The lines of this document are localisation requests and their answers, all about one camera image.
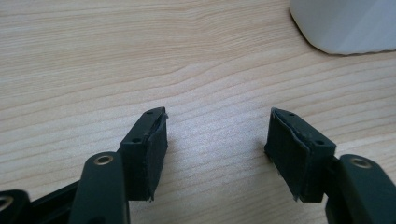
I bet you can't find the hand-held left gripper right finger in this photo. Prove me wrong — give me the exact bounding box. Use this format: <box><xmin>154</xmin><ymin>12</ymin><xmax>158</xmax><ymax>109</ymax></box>
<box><xmin>263</xmin><ymin>106</ymin><xmax>337</xmax><ymax>203</ymax></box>

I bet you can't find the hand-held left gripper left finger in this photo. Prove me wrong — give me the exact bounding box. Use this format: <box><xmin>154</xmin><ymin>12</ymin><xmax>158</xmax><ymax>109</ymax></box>
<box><xmin>117</xmin><ymin>106</ymin><xmax>169</xmax><ymax>203</ymax></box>

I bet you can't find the white rounded object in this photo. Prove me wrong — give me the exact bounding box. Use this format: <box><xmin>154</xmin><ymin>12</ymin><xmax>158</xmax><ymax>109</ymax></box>
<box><xmin>289</xmin><ymin>0</ymin><xmax>396</xmax><ymax>56</ymax></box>

